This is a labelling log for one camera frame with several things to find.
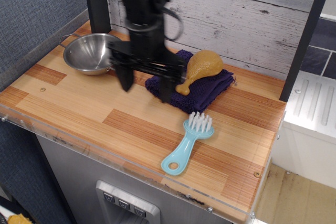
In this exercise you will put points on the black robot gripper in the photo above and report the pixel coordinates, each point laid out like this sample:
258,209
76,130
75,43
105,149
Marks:
146,52

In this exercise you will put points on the brown plastic chicken drumstick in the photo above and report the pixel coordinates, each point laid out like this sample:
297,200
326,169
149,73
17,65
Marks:
205,63

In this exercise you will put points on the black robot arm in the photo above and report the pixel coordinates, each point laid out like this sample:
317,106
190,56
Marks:
146,13

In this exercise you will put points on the purple folded towel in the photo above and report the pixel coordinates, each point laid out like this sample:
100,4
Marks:
202,92

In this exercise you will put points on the light blue dish brush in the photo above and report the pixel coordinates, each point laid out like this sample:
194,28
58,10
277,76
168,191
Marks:
197,127

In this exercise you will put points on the grey toy fridge cabinet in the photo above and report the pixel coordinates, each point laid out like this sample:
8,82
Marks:
203,179

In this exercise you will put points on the clear acrylic table edge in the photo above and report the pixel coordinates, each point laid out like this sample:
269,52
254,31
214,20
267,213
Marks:
78,164

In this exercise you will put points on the silver dispenser button panel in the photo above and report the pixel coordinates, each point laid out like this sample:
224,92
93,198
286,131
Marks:
119,206

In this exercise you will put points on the white toy sink drainboard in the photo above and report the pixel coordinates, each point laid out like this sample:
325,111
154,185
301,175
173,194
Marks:
311,104

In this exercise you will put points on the yellow object bottom left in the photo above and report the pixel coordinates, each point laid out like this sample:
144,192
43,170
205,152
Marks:
18,219

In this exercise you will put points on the metal bowl with handles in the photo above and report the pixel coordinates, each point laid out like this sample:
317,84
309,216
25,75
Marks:
88,54

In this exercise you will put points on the black left frame post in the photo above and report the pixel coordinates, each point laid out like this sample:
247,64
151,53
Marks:
99,16

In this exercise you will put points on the black frame post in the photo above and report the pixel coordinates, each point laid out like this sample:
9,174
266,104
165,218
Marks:
99,16
303,45

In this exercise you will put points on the black right frame post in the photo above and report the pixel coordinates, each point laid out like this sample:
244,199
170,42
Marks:
303,45

